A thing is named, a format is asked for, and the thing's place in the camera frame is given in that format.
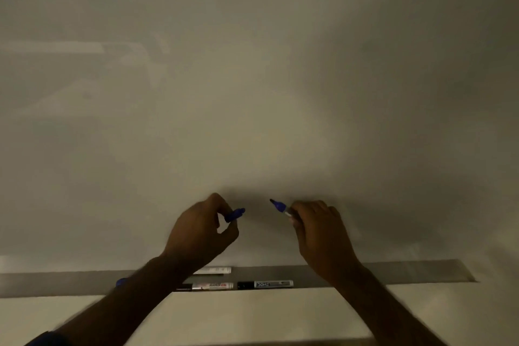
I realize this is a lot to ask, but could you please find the person's left hand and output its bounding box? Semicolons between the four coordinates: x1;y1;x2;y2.
161;192;240;274

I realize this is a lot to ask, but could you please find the person's right hand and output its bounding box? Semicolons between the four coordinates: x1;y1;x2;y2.
290;201;362;282

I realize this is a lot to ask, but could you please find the blue whiteboard marker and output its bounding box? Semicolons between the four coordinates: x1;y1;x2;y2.
270;198;293;218

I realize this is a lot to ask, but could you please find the person's right forearm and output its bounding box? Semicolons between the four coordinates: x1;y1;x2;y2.
330;262;448;346

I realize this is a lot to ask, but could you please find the person's left forearm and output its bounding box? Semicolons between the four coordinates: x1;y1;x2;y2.
49;254;203;346

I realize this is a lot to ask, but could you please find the red label marker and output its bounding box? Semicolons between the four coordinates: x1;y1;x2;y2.
176;282;235;292

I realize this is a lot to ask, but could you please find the blue label black marker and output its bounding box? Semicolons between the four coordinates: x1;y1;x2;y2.
237;280;294;290

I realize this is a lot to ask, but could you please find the grey metal marker tray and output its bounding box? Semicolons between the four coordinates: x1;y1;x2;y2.
0;259;478;299

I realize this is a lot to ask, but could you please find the white whiteboard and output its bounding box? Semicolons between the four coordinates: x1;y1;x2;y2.
0;0;519;273

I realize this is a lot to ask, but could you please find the blue sleeve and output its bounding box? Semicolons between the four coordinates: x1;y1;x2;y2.
24;331;70;346

